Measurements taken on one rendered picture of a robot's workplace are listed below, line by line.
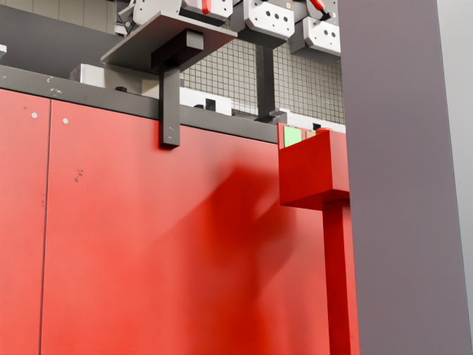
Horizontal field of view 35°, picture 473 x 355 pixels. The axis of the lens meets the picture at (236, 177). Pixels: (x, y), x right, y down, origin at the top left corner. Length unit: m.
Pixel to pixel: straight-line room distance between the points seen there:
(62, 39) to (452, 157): 1.48
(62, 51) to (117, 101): 0.77
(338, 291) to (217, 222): 0.29
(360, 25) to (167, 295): 0.64
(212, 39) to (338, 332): 0.64
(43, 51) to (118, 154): 0.82
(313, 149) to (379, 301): 0.50
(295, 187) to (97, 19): 4.44
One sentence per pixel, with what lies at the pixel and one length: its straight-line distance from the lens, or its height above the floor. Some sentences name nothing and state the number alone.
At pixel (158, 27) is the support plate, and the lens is 1.50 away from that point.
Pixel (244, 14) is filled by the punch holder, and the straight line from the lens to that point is 1.93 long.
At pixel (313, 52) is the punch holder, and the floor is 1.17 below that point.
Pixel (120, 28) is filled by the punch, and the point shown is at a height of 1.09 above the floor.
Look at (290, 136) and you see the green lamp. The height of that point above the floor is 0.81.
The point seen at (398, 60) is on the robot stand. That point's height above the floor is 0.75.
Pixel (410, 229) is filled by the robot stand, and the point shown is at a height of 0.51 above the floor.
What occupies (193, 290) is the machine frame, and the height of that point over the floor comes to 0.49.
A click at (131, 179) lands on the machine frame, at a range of 1.46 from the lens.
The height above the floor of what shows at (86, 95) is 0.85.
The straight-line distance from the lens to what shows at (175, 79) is 1.55.
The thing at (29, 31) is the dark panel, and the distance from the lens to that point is 2.23.
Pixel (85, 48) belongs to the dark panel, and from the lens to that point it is 2.28.
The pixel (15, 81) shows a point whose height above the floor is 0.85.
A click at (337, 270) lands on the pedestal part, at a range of 1.49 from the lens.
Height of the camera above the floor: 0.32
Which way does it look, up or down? 15 degrees up
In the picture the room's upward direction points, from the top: 1 degrees counter-clockwise
